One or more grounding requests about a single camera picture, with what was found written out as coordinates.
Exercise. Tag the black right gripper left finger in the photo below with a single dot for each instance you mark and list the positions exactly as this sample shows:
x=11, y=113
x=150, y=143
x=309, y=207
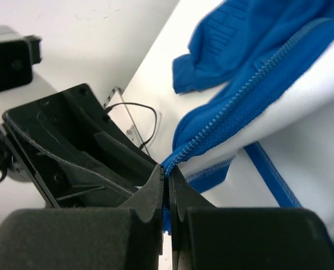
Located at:
x=127, y=237

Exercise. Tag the blue fleece zip jacket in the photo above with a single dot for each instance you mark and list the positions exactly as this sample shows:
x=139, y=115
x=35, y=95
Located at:
x=267, y=137

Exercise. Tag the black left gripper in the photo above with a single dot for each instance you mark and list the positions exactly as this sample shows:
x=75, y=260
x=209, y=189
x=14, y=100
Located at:
x=55, y=153

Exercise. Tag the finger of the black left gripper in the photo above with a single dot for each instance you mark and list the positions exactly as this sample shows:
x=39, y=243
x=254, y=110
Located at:
x=114, y=148

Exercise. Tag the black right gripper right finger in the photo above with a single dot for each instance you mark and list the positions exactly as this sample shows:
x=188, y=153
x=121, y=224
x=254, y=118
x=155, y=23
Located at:
x=207, y=237

